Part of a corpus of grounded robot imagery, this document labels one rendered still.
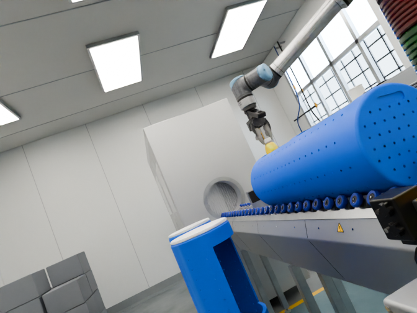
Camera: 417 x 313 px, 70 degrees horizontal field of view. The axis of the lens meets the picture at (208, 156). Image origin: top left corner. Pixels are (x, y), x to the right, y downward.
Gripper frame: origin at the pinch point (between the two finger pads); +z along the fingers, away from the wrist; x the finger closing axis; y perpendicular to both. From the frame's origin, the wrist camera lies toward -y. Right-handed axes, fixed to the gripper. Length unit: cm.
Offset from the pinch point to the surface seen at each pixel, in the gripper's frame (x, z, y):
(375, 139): 10, 19, -77
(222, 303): 56, 55, -15
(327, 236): 14, 44, -40
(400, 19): 40, 8, -120
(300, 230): 14.0, 42.8, -19.4
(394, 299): 35, 44, -92
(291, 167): 14.5, 17.3, -38.8
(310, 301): 9, 87, 21
